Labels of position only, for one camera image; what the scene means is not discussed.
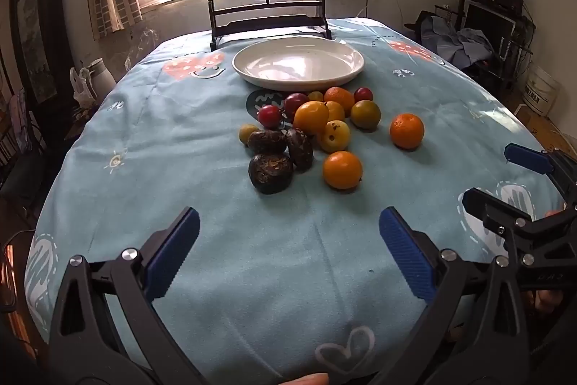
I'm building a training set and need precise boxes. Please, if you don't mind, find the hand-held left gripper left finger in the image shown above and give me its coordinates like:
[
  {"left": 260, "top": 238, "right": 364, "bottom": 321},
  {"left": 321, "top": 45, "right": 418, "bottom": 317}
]
[{"left": 45, "top": 207, "right": 201, "bottom": 385}]

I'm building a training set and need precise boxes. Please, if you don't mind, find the deep orange tangerine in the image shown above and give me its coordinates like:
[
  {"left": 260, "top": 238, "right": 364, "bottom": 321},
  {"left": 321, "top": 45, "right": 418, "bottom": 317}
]
[
  {"left": 323, "top": 86, "right": 356, "bottom": 117},
  {"left": 390, "top": 113, "right": 425, "bottom": 150}
]

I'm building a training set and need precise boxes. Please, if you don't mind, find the spotted yellow plum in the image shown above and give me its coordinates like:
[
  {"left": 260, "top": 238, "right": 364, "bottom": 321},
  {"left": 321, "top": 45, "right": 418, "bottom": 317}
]
[{"left": 318, "top": 120, "right": 351, "bottom": 153}]

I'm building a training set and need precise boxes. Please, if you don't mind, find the white plastic bucket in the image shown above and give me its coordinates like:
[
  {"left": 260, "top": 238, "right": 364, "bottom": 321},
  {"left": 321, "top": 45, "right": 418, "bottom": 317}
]
[{"left": 523, "top": 65, "right": 560, "bottom": 117}]

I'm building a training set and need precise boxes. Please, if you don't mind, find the red cherry tomato on table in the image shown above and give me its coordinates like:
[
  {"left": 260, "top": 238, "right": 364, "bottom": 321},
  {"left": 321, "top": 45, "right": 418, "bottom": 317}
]
[{"left": 257, "top": 104, "right": 282, "bottom": 128}]

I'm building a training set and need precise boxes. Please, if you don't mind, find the white plastic bag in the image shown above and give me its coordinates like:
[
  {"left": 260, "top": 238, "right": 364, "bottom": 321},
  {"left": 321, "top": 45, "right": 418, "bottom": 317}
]
[{"left": 70, "top": 67, "right": 95, "bottom": 106}]

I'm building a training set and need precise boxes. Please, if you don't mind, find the greenish yellow orange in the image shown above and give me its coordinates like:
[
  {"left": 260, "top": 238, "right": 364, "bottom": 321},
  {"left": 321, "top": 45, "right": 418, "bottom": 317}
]
[{"left": 350, "top": 99, "right": 382, "bottom": 130}]

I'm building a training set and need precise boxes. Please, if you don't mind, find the small yellow-green fruit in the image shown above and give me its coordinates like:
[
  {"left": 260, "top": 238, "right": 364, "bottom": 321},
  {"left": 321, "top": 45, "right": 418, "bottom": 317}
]
[{"left": 238, "top": 123, "right": 261, "bottom": 146}]

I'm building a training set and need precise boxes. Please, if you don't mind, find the dark red plum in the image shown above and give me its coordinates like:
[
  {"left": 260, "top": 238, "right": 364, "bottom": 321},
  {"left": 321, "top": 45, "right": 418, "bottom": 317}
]
[{"left": 283, "top": 93, "right": 310, "bottom": 119}]

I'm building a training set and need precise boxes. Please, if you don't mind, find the pile of grey-blue clothes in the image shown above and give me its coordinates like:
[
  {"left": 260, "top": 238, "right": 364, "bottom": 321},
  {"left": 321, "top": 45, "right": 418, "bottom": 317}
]
[{"left": 417, "top": 13, "right": 497, "bottom": 67}]

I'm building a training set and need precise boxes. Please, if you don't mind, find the white ceramic plate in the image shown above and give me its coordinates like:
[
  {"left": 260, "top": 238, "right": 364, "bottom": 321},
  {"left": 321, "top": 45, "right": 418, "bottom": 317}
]
[{"left": 232, "top": 37, "right": 365, "bottom": 92}]

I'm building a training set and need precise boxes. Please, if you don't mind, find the smooth yellow-orange orange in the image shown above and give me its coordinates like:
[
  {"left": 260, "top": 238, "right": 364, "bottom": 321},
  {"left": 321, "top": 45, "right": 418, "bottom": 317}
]
[
  {"left": 322, "top": 150, "right": 364, "bottom": 190},
  {"left": 325, "top": 101, "right": 346, "bottom": 123},
  {"left": 293, "top": 101, "right": 330, "bottom": 136}
]

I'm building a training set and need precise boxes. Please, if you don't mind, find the dark wooden cabinet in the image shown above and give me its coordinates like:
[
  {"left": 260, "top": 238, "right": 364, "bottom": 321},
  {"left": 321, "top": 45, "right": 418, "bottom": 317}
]
[{"left": 9, "top": 0, "right": 75, "bottom": 106}]

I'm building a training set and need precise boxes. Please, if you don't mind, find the light blue printed tablecloth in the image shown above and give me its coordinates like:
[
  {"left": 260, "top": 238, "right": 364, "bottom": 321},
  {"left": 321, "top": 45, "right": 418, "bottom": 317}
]
[{"left": 25, "top": 17, "right": 566, "bottom": 381}]

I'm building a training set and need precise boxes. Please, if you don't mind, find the white pitcher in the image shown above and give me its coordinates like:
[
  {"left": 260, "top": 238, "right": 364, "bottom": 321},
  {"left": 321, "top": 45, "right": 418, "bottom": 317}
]
[{"left": 88, "top": 58, "right": 117, "bottom": 97}]

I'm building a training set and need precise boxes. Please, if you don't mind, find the dark brown wrinkled fruit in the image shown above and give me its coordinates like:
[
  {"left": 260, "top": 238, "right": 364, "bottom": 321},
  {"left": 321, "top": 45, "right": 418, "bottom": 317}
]
[
  {"left": 248, "top": 153, "right": 295, "bottom": 195},
  {"left": 285, "top": 128, "right": 315, "bottom": 171},
  {"left": 247, "top": 130, "right": 289, "bottom": 156}
]

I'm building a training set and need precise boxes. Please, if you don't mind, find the person's left hand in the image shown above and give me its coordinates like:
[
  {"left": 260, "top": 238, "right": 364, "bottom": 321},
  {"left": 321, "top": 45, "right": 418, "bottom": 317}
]
[{"left": 277, "top": 372, "right": 330, "bottom": 385}]

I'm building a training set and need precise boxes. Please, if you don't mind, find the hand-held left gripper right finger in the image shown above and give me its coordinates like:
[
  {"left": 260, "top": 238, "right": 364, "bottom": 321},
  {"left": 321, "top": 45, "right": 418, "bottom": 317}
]
[{"left": 374, "top": 206, "right": 530, "bottom": 385}]

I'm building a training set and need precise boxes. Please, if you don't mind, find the dark computer monitor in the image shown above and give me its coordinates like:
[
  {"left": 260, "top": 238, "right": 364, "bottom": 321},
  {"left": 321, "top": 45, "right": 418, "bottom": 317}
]
[{"left": 463, "top": 1, "right": 515, "bottom": 47}]

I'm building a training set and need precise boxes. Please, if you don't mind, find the person's right hand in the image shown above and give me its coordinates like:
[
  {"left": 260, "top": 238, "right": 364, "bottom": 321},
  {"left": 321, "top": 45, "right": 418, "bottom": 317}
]
[{"left": 525, "top": 289, "right": 566, "bottom": 316}]

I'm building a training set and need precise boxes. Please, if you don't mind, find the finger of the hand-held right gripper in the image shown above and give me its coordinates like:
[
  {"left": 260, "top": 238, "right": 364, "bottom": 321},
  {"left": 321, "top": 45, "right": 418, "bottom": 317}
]
[
  {"left": 462, "top": 187, "right": 538, "bottom": 238},
  {"left": 504, "top": 143, "right": 577, "bottom": 205}
]

